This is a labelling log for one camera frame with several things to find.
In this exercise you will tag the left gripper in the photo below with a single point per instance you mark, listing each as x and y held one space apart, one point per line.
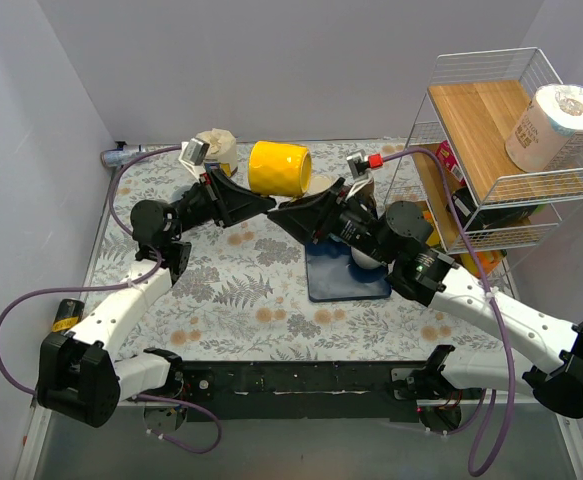
216 198

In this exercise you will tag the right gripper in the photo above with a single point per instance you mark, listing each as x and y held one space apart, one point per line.
333 216

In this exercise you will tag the yellow mug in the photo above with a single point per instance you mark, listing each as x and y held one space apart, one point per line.
279 169

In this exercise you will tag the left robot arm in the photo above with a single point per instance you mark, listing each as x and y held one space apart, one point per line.
80 375

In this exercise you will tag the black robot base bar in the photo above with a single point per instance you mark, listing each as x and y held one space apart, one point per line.
280 390

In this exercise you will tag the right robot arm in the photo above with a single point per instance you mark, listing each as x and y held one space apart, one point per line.
543 355

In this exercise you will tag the cream upside-down mug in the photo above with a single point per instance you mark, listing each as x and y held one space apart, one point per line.
320 183

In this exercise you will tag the brown mug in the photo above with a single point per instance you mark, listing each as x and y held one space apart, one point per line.
366 195

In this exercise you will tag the white round mug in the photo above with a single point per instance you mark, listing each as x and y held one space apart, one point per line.
364 261

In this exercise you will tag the dark blue tray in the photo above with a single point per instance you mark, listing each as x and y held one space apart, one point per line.
333 275

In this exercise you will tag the plastic bottle in corner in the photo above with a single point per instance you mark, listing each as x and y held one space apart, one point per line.
121 155

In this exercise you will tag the pink box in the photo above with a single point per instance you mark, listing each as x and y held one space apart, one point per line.
446 156

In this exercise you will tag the black green package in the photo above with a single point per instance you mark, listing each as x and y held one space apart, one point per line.
473 219

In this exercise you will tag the orange box front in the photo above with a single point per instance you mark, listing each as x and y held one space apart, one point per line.
488 261

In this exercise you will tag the black can yellow label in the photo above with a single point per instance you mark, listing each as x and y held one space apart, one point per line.
69 313

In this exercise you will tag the wrapped toilet paper roll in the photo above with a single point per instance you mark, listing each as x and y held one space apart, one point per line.
549 133

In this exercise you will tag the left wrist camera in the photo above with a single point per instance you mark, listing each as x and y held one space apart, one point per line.
192 156

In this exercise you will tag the white wire shelf rack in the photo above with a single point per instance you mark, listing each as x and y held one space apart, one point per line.
473 101

